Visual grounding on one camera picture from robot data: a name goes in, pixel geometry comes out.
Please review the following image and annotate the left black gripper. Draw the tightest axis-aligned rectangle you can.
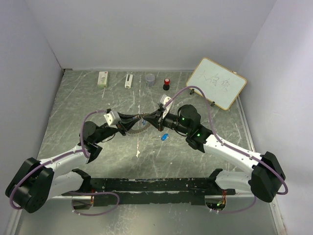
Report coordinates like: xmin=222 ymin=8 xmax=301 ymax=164
xmin=94 ymin=111 xmax=141 ymax=144

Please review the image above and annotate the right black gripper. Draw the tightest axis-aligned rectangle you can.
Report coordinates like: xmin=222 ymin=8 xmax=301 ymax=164
xmin=143 ymin=108 xmax=190 ymax=135

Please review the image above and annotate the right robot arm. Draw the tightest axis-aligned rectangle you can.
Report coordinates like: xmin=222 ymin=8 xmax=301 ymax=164
xmin=144 ymin=105 xmax=286 ymax=203

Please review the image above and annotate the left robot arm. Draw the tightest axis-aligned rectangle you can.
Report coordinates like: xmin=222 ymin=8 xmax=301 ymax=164
xmin=5 ymin=109 xmax=142 ymax=213

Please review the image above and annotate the clear cup of paperclips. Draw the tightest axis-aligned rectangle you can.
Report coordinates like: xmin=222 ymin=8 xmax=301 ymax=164
xmin=145 ymin=73 xmax=156 ymax=87

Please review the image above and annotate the white stapler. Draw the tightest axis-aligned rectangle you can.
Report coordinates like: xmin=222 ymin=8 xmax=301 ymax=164
xmin=124 ymin=73 xmax=133 ymax=89

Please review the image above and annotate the green white staple box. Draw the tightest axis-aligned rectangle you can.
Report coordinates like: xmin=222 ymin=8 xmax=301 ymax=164
xmin=97 ymin=71 xmax=109 ymax=88

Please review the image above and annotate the yellow framed whiteboard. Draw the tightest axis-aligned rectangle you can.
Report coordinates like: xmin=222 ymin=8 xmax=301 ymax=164
xmin=186 ymin=57 xmax=247 ymax=110

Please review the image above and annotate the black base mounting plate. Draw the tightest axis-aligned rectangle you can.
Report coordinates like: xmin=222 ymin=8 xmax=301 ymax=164
xmin=61 ymin=178 xmax=237 ymax=208

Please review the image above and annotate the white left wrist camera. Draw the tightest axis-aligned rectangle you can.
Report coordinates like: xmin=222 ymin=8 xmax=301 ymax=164
xmin=104 ymin=110 xmax=121 ymax=126

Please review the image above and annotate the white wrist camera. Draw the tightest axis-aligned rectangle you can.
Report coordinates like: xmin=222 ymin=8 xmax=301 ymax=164
xmin=104 ymin=110 xmax=121 ymax=126
xmin=160 ymin=94 xmax=173 ymax=118

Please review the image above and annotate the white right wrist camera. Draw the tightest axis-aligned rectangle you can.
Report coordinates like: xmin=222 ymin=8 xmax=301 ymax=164
xmin=160 ymin=94 xmax=173 ymax=118

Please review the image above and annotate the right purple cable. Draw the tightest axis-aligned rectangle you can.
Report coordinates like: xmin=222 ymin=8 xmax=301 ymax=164
xmin=163 ymin=85 xmax=289 ymax=214

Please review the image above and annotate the purple cable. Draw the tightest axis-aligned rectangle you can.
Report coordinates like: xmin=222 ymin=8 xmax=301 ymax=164
xmin=163 ymin=85 xmax=289 ymax=214
xmin=9 ymin=110 xmax=121 ymax=216

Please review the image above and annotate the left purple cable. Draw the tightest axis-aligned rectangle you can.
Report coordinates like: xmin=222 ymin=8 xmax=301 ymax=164
xmin=9 ymin=110 xmax=121 ymax=216

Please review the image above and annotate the aluminium rail frame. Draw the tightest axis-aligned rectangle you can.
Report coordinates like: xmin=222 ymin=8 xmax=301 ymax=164
xmin=4 ymin=96 xmax=284 ymax=235

